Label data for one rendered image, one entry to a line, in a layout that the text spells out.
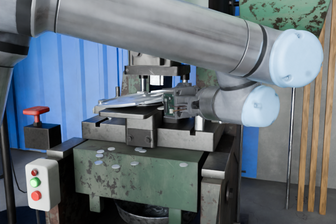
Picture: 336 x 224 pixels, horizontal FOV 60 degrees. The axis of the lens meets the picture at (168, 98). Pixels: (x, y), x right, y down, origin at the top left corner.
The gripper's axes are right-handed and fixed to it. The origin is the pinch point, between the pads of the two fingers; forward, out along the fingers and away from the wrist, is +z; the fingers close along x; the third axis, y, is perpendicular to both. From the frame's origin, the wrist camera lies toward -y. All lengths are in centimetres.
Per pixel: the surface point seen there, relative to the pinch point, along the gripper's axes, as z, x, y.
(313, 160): 23, 48, -116
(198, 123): -1.5, 8.2, -9.7
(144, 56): 12.2, -12.7, -0.7
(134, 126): 11.1, 8.3, 5.1
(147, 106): 6.2, 2.2, 2.8
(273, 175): 60, 71, -130
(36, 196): 19.0, 24.9, 32.9
